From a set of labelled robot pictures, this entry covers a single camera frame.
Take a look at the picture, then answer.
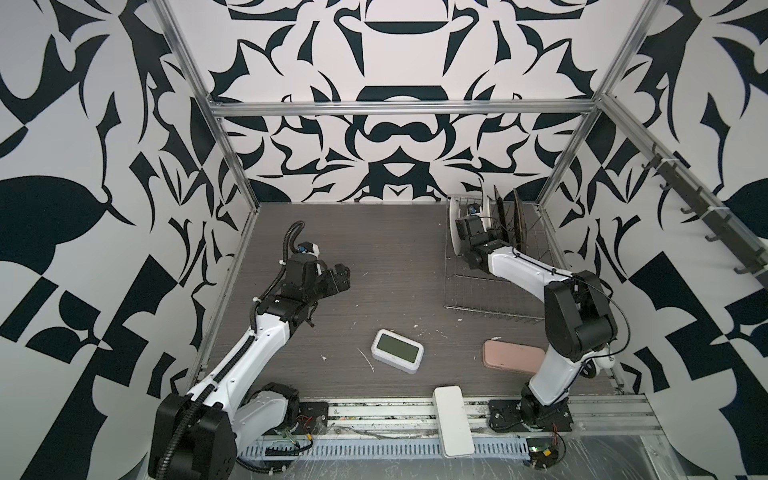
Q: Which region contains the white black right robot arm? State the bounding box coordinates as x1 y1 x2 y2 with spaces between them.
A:
449 213 619 433

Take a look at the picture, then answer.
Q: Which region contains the chrome wire dish rack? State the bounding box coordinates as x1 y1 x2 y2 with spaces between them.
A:
444 194 569 323

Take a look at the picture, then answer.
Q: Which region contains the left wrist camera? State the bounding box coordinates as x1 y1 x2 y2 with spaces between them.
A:
293 241 320 257

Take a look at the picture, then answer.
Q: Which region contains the small white round plate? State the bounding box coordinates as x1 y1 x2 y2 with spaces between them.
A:
448 197 466 257

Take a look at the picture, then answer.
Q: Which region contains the black wall hook rail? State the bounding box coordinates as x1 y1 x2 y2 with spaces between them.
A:
643 142 767 290

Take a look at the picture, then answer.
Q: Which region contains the pink flat case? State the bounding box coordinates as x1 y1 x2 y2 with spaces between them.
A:
482 339 545 375

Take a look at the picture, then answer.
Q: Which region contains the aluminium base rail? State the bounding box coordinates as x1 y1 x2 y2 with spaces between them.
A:
244 395 670 462

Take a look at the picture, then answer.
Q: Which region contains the small circuit board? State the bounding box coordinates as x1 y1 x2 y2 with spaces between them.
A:
523 433 567 471

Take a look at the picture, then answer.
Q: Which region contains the aluminium cage frame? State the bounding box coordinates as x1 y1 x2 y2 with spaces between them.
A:
165 1 767 402

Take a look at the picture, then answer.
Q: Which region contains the black square plate gold rim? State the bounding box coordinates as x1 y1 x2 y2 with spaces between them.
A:
512 189 528 254

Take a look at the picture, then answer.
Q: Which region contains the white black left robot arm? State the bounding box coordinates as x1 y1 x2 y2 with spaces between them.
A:
148 220 350 479

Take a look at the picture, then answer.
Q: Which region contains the white square plate black rim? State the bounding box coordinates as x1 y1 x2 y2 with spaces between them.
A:
479 184 494 231

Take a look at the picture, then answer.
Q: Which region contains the white digital clock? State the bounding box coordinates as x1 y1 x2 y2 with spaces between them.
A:
371 329 425 375

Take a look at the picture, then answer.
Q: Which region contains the white rectangular box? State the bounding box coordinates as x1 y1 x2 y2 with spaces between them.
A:
433 385 475 458

